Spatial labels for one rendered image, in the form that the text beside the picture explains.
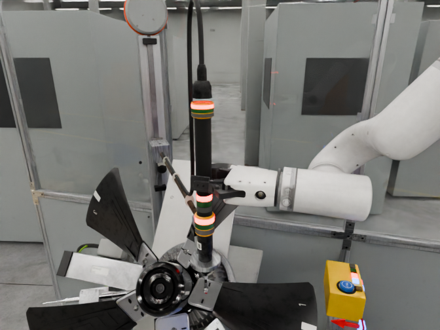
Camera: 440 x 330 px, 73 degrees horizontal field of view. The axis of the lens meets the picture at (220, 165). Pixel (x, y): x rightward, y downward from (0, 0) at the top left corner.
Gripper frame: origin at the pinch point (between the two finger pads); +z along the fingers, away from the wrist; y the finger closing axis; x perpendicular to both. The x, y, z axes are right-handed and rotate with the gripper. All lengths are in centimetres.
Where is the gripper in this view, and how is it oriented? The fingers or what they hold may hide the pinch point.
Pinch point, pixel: (203, 178)
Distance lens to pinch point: 62.5
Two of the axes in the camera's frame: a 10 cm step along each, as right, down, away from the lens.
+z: -9.7, -1.1, 2.4
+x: 0.2, -9.4, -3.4
